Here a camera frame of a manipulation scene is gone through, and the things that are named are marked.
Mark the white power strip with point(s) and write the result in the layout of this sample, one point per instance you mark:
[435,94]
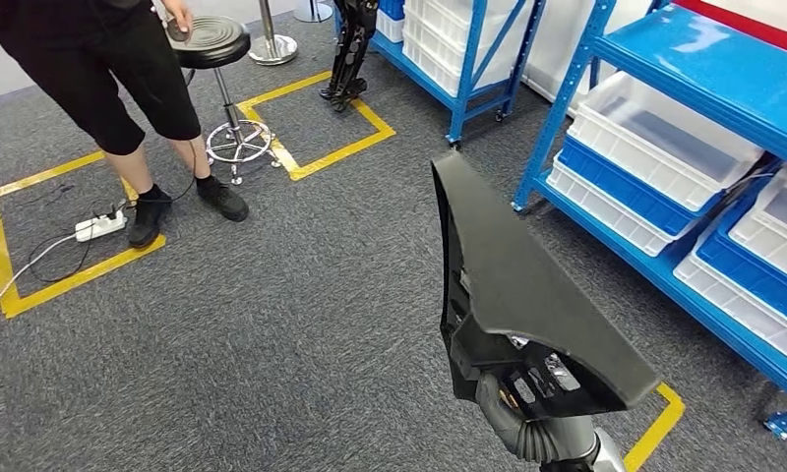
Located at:
[100,226]

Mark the chrome stanchion post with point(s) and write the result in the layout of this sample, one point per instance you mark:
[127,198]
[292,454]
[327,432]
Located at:
[273,49]
[312,13]

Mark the black plastic plate bracket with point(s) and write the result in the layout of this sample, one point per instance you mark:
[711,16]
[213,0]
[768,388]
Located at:
[517,280]

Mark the person's hand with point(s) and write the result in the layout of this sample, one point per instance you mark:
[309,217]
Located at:
[178,14]

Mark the blue metal shelf rack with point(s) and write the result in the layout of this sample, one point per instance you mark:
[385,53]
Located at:
[462,98]
[693,71]

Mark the black humanoid robot legs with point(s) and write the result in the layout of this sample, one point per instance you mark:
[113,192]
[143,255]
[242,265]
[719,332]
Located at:
[351,45]

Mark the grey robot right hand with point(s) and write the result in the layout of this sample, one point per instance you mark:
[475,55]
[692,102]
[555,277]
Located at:
[494,410]

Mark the red barrier belt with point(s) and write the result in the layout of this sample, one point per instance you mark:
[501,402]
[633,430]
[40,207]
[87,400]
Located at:
[745,26]

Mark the yellow floor tape square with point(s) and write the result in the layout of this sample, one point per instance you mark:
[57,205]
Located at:
[2,260]
[341,153]

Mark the person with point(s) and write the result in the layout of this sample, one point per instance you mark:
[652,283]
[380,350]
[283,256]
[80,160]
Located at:
[74,65]

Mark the black round stool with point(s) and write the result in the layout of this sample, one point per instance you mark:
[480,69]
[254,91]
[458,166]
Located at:
[214,39]

